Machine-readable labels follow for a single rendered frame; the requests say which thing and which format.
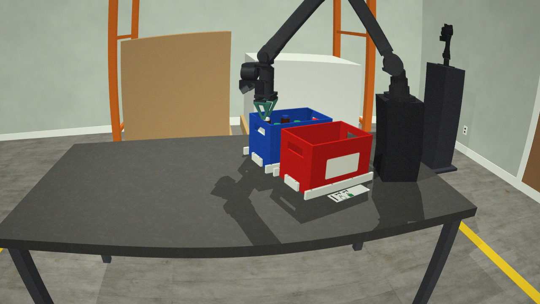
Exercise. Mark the red crate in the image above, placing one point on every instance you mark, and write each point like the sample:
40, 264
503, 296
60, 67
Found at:
321, 154

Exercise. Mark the white paper pick list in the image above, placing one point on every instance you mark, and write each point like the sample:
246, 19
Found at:
348, 193

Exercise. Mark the blue plastic bottle crate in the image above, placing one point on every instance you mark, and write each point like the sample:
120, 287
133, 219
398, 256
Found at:
268, 147

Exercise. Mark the white bottle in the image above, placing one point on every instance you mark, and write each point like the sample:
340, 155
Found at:
261, 130

